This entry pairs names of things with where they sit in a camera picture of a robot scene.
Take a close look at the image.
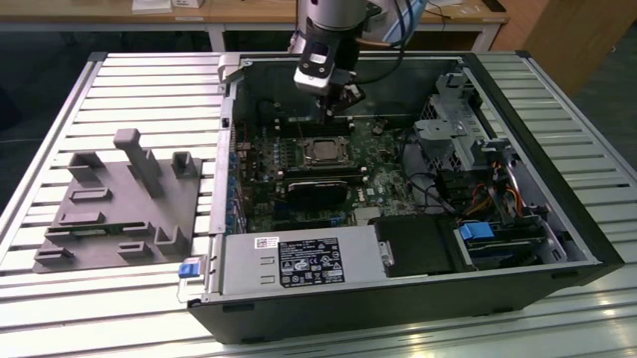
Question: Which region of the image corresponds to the silver CPU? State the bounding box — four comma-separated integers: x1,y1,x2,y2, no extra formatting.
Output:
310,141,341,158

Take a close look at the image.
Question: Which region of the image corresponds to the silver chipset heatsink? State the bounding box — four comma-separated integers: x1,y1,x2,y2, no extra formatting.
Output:
354,208,382,225

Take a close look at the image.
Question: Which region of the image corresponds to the wooden cabinet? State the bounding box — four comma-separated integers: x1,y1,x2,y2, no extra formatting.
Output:
490,0,637,96

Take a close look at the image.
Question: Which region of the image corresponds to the black PC case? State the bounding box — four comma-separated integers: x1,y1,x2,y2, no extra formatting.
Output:
186,50,627,346

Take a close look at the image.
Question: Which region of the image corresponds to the wooden desk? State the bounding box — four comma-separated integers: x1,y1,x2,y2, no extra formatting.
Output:
0,0,510,53

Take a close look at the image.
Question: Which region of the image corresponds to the black RAM slot bank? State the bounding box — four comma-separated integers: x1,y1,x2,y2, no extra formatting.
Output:
283,166,364,184
278,113,353,138

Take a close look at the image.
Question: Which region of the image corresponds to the black plastic shroud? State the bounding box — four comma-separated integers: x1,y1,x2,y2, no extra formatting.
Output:
372,215,473,279

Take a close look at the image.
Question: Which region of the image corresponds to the grey parts rack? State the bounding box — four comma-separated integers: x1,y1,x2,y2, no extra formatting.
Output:
30,128,206,275

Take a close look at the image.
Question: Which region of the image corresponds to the black graphics card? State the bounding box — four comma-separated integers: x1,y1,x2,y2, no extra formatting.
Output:
286,178,350,209

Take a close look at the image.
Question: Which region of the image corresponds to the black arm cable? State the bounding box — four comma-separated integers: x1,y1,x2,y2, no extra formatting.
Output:
354,0,417,86

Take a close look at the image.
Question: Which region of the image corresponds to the grey power supply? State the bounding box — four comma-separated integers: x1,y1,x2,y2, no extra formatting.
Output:
218,225,389,295

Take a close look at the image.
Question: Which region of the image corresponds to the blue disk carrier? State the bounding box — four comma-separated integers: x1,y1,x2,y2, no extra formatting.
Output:
460,222,496,242

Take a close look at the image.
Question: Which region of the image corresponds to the metal drive cage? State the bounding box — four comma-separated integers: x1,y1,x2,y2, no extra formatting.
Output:
413,72,505,169

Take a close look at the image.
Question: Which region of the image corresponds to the orange wire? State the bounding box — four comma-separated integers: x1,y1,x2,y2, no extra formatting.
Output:
502,186,525,219

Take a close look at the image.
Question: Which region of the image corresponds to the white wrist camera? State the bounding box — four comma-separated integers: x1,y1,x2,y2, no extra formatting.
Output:
293,40,333,92

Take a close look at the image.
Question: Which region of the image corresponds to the green motherboard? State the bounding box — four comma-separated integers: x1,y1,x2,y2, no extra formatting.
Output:
233,115,425,232

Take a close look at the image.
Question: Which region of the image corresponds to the yellow wire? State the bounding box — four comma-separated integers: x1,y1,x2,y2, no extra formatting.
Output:
470,186,497,212

